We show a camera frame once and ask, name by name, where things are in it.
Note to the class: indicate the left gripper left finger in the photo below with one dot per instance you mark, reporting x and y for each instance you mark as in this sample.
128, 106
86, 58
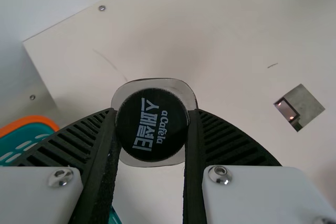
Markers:
78, 140

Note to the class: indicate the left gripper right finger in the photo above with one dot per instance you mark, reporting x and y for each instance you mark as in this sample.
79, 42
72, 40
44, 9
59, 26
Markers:
223, 140

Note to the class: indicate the dark coffee bottle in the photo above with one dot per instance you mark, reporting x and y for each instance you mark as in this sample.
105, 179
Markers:
152, 124

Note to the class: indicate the teal shopping basket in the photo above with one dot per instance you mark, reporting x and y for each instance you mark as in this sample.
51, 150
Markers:
23, 132

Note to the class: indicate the small square scanner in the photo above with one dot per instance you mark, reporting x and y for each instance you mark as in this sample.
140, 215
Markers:
302, 103

